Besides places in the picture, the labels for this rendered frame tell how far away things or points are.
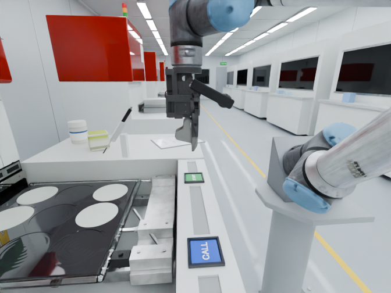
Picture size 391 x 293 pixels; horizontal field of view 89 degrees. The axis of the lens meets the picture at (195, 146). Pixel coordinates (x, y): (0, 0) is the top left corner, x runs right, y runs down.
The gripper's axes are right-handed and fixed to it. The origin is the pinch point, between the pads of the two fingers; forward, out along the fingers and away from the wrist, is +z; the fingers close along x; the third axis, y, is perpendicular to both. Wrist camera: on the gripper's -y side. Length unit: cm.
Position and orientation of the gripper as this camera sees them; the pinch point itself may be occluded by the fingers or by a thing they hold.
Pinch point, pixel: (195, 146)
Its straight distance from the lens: 54.1
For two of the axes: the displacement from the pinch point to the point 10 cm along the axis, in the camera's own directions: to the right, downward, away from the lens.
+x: 0.5, 3.1, -9.5
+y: -10.0, 0.2, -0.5
